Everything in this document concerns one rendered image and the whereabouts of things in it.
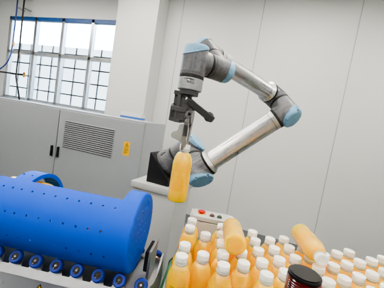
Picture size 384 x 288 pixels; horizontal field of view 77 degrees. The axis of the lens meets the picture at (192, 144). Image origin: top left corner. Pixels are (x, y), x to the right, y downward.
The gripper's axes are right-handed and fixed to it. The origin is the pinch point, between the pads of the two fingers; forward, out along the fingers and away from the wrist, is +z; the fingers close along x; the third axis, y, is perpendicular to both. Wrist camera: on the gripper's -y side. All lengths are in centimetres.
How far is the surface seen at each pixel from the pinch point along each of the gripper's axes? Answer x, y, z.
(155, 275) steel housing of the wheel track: 4.5, 2.2, 49.3
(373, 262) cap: -9, -77, 31
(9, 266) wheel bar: 18, 51, 50
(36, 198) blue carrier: 18, 44, 25
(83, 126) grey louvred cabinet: -155, 139, 14
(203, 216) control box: -20.8, -10.4, 32.5
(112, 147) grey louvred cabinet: -150, 100, 30
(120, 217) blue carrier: 16.7, 14.1, 24.8
